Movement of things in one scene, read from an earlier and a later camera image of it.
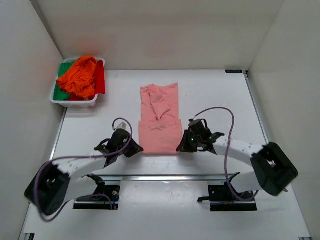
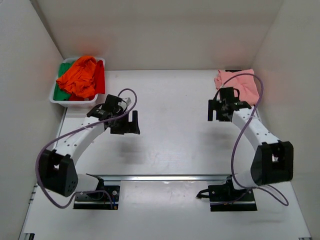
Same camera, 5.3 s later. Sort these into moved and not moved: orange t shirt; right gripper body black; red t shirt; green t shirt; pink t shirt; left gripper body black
Moved: pink t shirt; left gripper body black; right gripper body black
Not moved: orange t shirt; red t shirt; green t shirt
